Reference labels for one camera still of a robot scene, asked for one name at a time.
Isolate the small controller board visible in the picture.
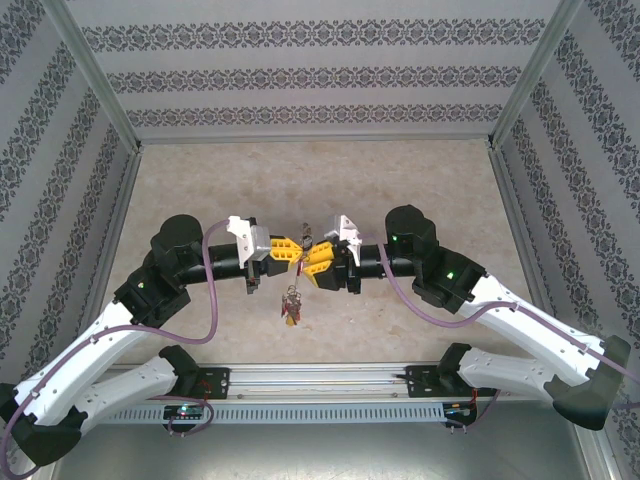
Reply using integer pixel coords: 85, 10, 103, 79
163, 404, 207, 422
442, 401, 477, 419

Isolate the aluminium frame beam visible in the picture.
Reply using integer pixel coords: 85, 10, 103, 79
485, 142, 621, 480
134, 133, 496, 147
24, 144, 145, 480

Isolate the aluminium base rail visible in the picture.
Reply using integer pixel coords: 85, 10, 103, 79
112, 363, 504, 402

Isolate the slotted grey cable duct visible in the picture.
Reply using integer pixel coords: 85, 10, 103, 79
107, 402, 481, 425

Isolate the aluminium frame post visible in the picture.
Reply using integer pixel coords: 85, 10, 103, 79
39, 0, 146, 154
484, 0, 586, 151

